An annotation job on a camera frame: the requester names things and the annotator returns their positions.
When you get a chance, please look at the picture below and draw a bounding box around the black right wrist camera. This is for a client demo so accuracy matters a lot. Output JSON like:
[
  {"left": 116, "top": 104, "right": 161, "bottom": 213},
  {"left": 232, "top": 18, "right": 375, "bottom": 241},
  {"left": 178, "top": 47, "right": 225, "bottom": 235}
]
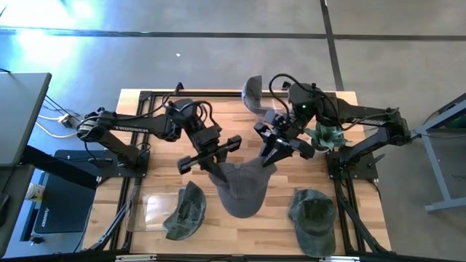
[{"left": 267, "top": 111, "right": 292, "bottom": 132}]

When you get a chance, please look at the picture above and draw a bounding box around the black desk leg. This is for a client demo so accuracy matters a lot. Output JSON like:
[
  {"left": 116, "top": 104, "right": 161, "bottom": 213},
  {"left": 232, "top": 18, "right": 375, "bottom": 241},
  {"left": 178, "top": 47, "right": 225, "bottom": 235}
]
[{"left": 20, "top": 144, "right": 101, "bottom": 191}]

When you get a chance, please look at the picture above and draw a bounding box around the dark green baseball cap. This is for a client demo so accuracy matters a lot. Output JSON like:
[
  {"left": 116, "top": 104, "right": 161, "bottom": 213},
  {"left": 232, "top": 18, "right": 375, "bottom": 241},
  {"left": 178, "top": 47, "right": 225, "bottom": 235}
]
[{"left": 162, "top": 180, "right": 208, "bottom": 241}]

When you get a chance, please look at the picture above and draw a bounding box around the yellow power cable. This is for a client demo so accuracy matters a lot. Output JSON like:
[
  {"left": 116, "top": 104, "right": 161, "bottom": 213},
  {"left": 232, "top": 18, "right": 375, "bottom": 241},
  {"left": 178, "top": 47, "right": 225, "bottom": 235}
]
[{"left": 35, "top": 114, "right": 79, "bottom": 140}]

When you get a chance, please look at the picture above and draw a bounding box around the green snake plant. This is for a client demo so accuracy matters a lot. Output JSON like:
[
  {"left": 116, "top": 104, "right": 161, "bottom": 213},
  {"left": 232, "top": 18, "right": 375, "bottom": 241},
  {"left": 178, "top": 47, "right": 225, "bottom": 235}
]
[{"left": 304, "top": 122, "right": 349, "bottom": 152}]

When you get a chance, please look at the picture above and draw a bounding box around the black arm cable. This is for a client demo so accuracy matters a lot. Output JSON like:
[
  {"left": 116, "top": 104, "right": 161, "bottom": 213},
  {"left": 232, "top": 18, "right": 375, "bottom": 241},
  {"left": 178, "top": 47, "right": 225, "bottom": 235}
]
[
  {"left": 268, "top": 73, "right": 317, "bottom": 121},
  {"left": 82, "top": 82, "right": 223, "bottom": 132}
]

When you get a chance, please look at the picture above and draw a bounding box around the grey desk top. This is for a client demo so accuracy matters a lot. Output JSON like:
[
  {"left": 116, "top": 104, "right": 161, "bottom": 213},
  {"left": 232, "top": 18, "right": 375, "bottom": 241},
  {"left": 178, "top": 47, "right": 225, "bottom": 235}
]
[{"left": 0, "top": 71, "right": 52, "bottom": 168}]

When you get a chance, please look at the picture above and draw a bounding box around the white paper cup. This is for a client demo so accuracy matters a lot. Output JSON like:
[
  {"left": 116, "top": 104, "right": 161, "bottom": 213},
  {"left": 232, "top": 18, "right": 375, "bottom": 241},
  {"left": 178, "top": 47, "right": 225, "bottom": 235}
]
[{"left": 24, "top": 183, "right": 47, "bottom": 203}]

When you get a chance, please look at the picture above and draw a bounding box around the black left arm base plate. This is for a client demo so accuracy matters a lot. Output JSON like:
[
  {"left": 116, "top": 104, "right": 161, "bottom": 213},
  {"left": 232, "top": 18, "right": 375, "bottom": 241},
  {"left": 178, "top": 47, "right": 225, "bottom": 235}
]
[{"left": 97, "top": 148, "right": 151, "bottom": 179}]

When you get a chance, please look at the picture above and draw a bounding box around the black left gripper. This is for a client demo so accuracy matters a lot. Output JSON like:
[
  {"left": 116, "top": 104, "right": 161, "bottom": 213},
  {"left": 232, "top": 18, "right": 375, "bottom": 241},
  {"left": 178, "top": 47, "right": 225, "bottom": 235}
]
[{"left": 177, "top": 123, "right": 243, "bottom": 183}]

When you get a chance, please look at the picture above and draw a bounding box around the grey round plant pot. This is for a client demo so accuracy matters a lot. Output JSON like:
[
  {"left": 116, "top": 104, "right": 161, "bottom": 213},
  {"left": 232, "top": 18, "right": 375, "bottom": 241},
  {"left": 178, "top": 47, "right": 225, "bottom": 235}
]
[{"left": 309, "top": 140, "right": 331, "bottom": 154}]

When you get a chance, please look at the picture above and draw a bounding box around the grey baseball cap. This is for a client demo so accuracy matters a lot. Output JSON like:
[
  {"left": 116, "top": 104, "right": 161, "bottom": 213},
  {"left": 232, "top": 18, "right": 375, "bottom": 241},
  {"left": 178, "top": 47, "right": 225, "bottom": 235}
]
[
  {"left": 241, "top": 75, "right": 272, "bottom": 117},
  {"left": 208, "top": 156, "right": 278, "bottom": 219}
]

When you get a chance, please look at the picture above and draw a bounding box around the grey metal stand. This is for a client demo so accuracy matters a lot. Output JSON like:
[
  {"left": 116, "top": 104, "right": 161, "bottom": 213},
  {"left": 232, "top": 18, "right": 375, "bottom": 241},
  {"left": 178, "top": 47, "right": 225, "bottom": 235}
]
[{"left": 413, "top": 92, "right": 466, "bottom": 215}]

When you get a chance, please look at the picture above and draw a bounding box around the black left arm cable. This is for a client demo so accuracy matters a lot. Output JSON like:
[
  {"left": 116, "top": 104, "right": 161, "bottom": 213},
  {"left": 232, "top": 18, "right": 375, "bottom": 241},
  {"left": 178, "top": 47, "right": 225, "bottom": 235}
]
[{"left": 82, "top": 82, "right": 223, "bottom": 132}]

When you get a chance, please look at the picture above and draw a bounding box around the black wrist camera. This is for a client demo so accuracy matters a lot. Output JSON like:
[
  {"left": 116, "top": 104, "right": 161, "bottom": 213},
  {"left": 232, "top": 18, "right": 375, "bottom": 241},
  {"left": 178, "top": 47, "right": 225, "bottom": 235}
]
[
  {"left": 267, "top": 111, "right": 292, "bottom": 132},
  {"left": 196, "top": 125, "right": 222, "bottom": 148}
]

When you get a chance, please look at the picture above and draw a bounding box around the black flat case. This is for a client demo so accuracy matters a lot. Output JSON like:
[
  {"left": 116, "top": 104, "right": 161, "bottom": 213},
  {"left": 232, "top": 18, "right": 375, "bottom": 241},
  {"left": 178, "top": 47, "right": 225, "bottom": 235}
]
[{"left": 33, "top": 173, "right": 95, "bottom": 234}]

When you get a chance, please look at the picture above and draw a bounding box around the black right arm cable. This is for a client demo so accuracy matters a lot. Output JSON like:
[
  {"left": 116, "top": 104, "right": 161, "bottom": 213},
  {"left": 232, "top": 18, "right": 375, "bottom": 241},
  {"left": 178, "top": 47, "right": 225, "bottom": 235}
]
[{"left": 268, "top": 73, "right": 317, "bottom": 121}]

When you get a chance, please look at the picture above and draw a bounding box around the olive green baseball cap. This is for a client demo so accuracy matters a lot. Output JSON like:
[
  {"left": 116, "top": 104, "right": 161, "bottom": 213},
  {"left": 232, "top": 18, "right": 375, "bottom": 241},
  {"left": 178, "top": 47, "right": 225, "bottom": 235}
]
[{"left": 288, "top": 188, "right": 338, "bottom": 258}]

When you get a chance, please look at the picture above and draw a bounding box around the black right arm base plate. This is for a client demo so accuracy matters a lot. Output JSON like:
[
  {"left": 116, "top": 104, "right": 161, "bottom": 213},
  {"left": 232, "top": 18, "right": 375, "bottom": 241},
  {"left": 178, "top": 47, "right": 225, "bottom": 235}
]
[{"left": 325, "top": 151, "right": 379, "bottom": 182}]

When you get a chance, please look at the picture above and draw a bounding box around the clear plastic bin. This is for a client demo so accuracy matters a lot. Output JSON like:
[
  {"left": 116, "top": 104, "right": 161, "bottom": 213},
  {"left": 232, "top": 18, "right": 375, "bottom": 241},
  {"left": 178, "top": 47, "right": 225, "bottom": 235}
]
[
  {"left": 253, "top": 89, "right": 313, "bottom": 120},
  {"left": 125, "top": 185, "right": 183, "bottom": 234}
]

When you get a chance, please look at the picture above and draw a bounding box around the black aluminium table frame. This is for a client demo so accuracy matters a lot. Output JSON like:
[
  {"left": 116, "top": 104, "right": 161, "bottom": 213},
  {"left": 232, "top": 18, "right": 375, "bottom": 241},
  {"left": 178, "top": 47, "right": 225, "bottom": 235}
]
[{"left": 87, "top": 90, "right": 392, "bottom": 258}]

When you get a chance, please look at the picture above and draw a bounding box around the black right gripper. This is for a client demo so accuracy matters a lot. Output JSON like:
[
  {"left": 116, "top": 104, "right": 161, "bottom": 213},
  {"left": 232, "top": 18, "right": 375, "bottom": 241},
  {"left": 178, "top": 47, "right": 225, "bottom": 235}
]
[{"left": 253, "top": 111, "right": 316, "bottom": 167}]

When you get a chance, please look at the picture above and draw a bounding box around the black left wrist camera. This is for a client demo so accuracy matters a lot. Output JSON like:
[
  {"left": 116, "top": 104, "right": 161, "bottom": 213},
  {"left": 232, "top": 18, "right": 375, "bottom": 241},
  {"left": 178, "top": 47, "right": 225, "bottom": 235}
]
[{"left": 196, "top": 125, "right": 222, "bottom": 148}]

